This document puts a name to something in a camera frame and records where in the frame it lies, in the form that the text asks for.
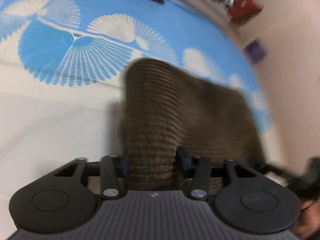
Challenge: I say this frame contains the brown corduroy pants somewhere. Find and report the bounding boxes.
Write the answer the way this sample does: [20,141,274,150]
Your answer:
[123,59,265,191]

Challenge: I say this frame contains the person right hand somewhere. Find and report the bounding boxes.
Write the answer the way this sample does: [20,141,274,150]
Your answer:
[293,198,319,239]

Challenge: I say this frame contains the purple box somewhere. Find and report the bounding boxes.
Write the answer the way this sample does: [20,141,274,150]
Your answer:
[244,39,267,64]

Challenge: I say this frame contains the blue patterned bed sheet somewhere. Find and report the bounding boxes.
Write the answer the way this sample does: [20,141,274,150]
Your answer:
[1,0,280,239]

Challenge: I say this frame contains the red cushion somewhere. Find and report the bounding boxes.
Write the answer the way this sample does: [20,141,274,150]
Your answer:
[228,0,263,24]

